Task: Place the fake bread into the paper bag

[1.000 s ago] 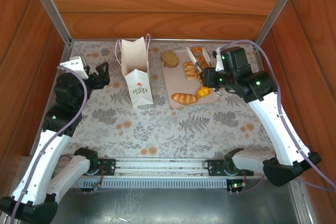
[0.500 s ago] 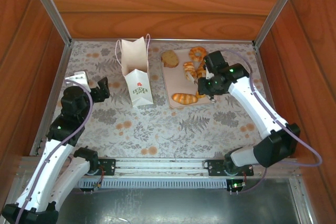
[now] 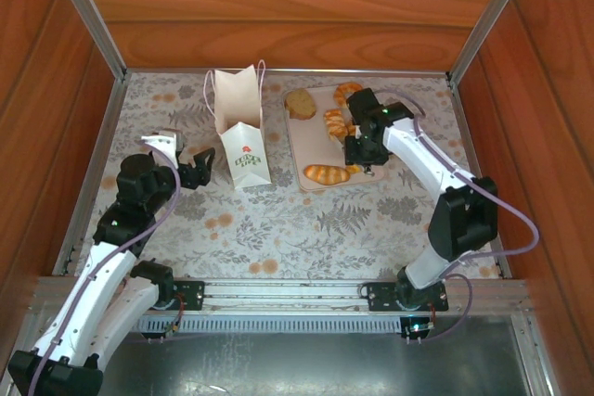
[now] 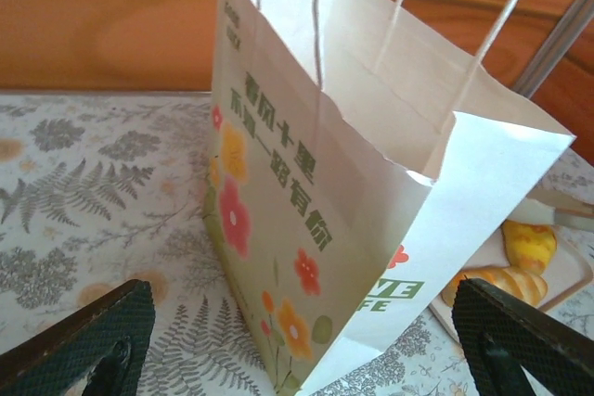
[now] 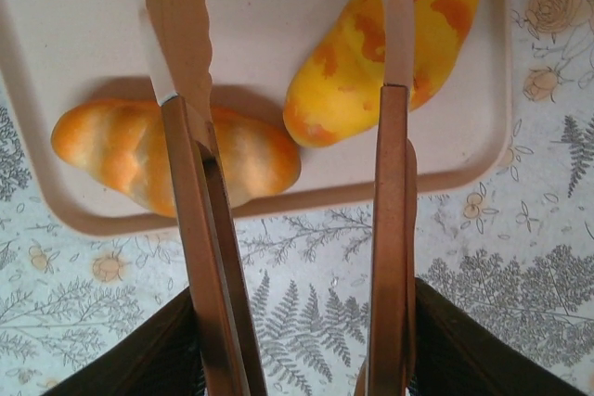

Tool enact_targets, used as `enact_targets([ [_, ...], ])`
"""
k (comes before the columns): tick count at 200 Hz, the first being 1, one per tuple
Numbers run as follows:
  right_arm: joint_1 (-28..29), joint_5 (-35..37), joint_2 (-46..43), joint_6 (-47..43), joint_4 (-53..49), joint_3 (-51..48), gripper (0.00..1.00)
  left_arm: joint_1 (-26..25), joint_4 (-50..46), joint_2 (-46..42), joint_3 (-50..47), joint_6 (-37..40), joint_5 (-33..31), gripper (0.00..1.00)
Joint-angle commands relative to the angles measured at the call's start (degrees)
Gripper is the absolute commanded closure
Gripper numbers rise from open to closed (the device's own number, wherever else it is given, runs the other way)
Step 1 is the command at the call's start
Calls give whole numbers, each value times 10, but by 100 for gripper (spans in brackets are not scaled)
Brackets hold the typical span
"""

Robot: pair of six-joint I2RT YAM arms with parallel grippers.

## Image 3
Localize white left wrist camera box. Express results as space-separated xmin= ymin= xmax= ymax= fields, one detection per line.
xmin=137 ymin=129 xmax=186 ymax=161

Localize fake bread slice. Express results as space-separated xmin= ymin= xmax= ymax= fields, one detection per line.
xmin=284 ymin=88 xmax=318 ymax=121

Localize grey metal sheet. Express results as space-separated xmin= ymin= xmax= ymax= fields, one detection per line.
xmin=27 ymin=314 xmax=544 ymax=396

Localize long striped fake bread roll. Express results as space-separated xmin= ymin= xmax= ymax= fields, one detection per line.
xmin=303 ymin=163 xmax=352 ymax=186

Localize floral patterned table cover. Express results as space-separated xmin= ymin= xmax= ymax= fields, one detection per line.
xmin=55 ymin=71 xmax=507 ymax=281

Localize circuit board with green light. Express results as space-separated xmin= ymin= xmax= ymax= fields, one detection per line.
xmin=399 ymin=315 xmax=438 ymax=346

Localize pale pink tray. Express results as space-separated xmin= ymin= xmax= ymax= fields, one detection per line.
xmin=282 ymin=83 xmax=389 ymax=193

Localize striped fake croissant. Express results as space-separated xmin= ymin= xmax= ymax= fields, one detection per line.
xmin=323 ymin=108 xmax=352 ymax=141

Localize ring-shaped twisted fake bread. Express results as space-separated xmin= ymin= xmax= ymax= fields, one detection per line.
xmin=333 ymin=83 xmax=366 ymax=108

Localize white paper bag with handles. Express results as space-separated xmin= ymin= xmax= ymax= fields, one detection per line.
xmin=203 ymin=59 xmax=273 ymax=192

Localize white slotted cable duct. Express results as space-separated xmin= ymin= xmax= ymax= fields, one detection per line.
xmin=105 ymin=313 xmax=406 ymax=335

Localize aluminium frame post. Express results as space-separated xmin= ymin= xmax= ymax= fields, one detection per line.
xmin=445 ymin=0 xmax=542 ymax=84
xmin=44 ymin=0 xmax=129 ymax=84

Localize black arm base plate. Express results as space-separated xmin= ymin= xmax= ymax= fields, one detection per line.
xmin=171 ymin=278 xmax=206 ymax=313
xmin=363 ymin=280 xmax=450 ymax=313

